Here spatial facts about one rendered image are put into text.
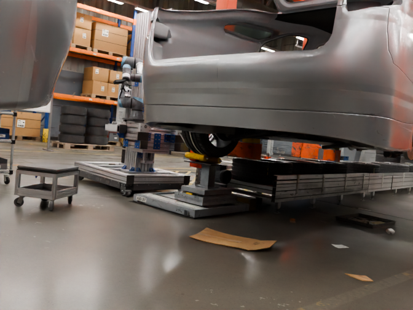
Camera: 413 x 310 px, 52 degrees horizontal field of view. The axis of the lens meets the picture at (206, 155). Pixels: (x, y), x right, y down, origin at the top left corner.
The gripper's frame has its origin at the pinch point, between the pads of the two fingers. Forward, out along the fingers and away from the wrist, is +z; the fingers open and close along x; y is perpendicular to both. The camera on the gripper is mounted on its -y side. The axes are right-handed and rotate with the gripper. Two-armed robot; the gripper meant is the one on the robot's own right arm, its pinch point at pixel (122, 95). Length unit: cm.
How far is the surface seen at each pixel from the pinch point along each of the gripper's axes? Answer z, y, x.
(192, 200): 91, 72, -11
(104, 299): 199, -61, -125
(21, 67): 172, -130, -223
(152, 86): 48, -19, -86
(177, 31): -15, 2, -86
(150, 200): 84, 49, 25
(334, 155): -24, 311, -12
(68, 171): 77, -32, 24
